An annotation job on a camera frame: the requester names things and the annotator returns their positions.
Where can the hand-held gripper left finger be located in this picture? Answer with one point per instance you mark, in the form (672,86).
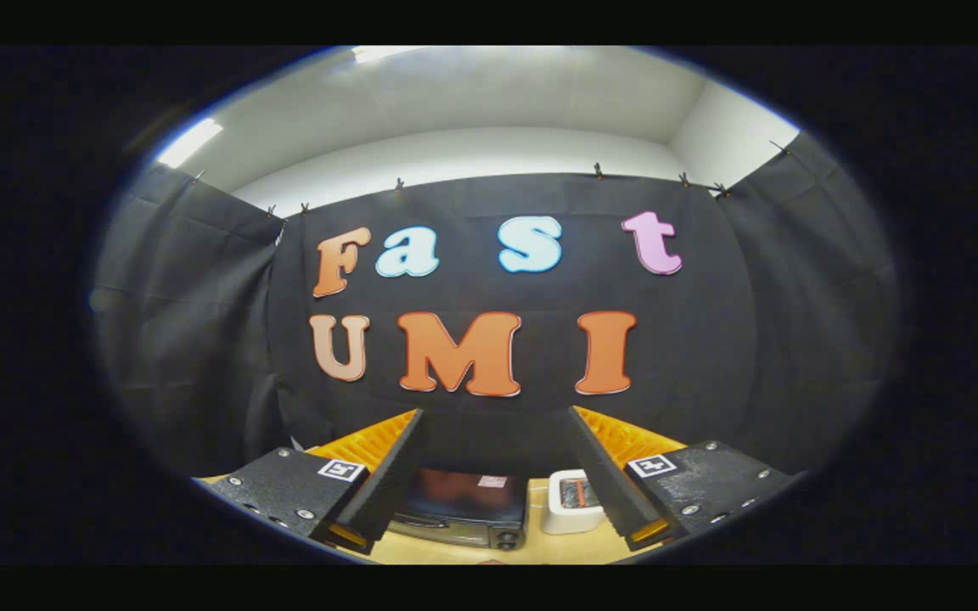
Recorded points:
(391,475)

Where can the black toaster oven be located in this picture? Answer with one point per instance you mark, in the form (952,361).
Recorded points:
(463,501)

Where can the long ceiling light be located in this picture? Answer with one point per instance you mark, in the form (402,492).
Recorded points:
(190,142)

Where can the wide ceiling light panel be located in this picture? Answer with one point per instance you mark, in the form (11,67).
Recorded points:
(379,53)

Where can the white pop-up toaster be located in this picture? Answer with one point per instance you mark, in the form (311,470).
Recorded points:
(561,518)

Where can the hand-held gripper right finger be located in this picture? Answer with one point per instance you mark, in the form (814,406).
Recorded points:
(604,475)

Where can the row of small cloth clips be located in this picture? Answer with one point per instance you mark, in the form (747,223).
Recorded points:
(598,170)

